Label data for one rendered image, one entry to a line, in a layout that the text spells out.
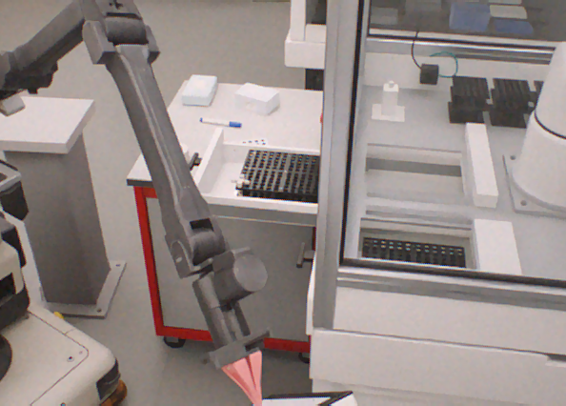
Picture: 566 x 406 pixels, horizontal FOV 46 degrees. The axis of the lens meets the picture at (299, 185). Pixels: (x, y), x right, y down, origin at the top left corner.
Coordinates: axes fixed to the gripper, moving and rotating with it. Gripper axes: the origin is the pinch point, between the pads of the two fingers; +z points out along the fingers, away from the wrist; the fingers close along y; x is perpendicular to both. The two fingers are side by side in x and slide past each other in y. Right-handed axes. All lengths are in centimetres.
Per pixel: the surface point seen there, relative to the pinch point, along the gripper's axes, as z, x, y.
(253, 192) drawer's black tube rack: -41, 52, 34
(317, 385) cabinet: 5.0, 27.5, 20.7
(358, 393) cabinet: 9.6, 25.7, 27.4
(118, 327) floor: -30, 155, 8
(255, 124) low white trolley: -70, 89, 59
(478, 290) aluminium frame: -1.2, -6.9, 40.0
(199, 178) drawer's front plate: -48, 50, 22
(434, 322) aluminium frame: 1.4, 2.6, 35.6
